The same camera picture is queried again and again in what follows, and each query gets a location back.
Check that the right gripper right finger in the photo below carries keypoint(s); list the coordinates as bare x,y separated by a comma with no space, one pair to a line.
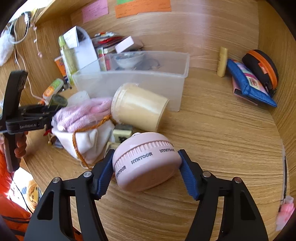
241,219

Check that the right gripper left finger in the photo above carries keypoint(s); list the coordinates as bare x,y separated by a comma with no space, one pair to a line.
52,218

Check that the white round plastic lid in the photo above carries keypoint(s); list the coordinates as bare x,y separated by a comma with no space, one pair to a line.
77,98

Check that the white cloth pouch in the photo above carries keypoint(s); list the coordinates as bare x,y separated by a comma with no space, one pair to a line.
91,144

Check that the olive soap block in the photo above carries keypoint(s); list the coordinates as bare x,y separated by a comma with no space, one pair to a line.
120,133

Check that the pink round Hyntoor case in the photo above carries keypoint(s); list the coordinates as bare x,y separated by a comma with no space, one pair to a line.
145,160

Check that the left hand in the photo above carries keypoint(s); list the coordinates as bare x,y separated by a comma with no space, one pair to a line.
21,144

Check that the orange hand gel bottle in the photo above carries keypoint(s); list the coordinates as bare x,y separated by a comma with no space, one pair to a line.
54,88

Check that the orange sunscreen tube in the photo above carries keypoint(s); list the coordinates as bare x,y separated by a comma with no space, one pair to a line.
61,66

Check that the yellow green spray bottle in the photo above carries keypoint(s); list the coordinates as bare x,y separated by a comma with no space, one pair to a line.
67,55

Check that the white folded paper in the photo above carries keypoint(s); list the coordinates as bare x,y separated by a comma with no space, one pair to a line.
81,47

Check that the stack of books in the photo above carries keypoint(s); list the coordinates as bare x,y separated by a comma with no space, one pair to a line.
104,43

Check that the small grey bowl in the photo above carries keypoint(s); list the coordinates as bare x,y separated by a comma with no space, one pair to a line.
128,60

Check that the white small box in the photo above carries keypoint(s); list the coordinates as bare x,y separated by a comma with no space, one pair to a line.
129,44

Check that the blue patterned pencil pouch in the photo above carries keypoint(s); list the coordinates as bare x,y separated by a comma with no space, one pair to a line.
249,85

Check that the pink sticky note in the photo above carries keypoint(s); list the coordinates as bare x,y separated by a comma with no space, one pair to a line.
94,10

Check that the clear plastic storage bin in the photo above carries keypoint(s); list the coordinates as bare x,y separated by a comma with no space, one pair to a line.
161,72

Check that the black orange zip case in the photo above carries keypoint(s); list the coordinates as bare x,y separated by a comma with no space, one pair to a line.
262,66

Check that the orange sticky note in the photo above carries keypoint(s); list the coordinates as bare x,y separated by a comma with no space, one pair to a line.
131,8

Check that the yellow lotion tube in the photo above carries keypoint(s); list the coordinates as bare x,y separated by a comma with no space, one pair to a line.
222,61

